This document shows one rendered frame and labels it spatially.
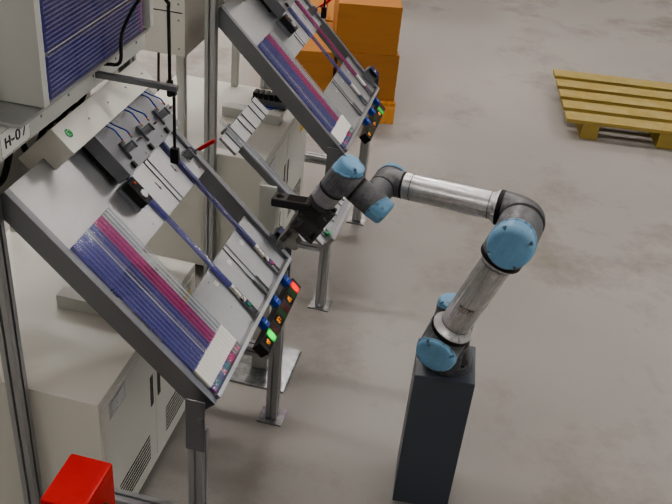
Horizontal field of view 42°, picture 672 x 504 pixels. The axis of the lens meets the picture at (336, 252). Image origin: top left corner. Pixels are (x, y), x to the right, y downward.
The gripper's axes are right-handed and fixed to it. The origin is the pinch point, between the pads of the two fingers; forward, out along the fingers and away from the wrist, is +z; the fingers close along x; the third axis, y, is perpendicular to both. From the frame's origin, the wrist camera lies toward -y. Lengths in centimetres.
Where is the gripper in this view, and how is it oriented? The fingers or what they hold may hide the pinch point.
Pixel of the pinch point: (277, 242)
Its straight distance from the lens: 249.1
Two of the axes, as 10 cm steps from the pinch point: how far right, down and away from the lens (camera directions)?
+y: 8.0, 5.8, 1.5
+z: -5.6, 6.2, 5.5
